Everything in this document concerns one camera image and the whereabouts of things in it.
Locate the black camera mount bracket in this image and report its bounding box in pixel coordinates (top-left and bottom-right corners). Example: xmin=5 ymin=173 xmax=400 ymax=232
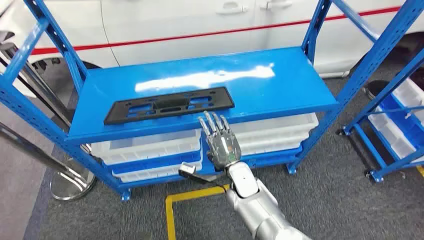
xmin=178 ymin=169 xmax=229 ymax=185

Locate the long black plastic part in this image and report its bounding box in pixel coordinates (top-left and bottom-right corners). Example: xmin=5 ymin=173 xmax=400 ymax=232
xmin=103 ymin=86 xmax=235 ymax=126

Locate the round black floor base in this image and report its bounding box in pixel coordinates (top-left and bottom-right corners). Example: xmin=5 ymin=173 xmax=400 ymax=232
xmin=364 ymin=80 xmax=392 ymax=100

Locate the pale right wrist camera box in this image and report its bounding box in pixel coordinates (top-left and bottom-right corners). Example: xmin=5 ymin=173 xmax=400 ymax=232
xmin=178 ymin=162 xmax=198 ymax=176

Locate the white car with red stripe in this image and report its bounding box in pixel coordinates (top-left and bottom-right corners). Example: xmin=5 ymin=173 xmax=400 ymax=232
xmin=0 ymin=0 xmax=424 ymax=79

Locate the blue wheeled shelf rack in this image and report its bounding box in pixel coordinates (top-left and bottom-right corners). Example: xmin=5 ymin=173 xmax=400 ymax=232
xmin=342 ymin=49 xmax=424 ymax=183

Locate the blue plastic bin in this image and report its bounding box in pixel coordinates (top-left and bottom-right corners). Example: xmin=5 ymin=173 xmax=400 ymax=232
xmin=379 ymin=94 xmax=424 ymax=147

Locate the white plastic bin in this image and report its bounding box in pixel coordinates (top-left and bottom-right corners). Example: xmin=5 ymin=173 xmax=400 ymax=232
xmin=228 ymin=112 xmax=320 ymax=138
xmin=392 ymin=77 xmax=424 ymax=123
xmin=91 ymin=129 xmax=202 ymax=166
xmin=236 ymin=132 xmax=311 ymax=157
xmin=112 ymin=160 xmax=204 ymax=184
xmin=368 ymin=105 xmax=424 ymax=163

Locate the blue steel shelf rack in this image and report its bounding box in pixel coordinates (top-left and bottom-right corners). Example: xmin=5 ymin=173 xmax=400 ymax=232
xmin=0 ymin=0 xmax=424 ymax=203

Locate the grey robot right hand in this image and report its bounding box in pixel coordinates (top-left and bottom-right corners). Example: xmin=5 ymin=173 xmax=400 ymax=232
xmin=198 ymin=110 xmax=243 ymax=171

